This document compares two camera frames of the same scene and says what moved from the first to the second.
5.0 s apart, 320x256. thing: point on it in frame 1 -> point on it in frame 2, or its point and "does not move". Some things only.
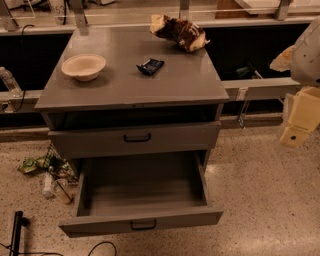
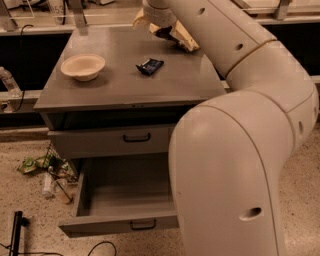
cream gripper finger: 284,60 -> 153,18
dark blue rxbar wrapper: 150,66 does not move
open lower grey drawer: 121,192 does not move
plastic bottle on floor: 47,189 does not move
